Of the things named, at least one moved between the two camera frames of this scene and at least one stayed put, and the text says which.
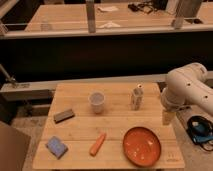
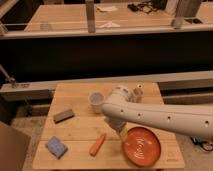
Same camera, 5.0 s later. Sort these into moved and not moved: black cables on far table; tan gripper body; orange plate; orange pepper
Moved: tan gripper body
Not moved: black cables on far table; orange pepper; orange plate
